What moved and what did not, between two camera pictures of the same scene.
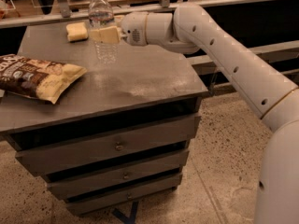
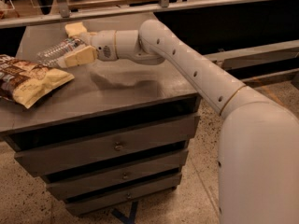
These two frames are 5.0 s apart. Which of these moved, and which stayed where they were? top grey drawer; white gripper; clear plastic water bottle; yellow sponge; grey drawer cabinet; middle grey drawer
Moved: clear plastic water bottle; white gripper
Stayed: grey drawer cabinet; top grey drawer; middle grey drawer; yellow sponge
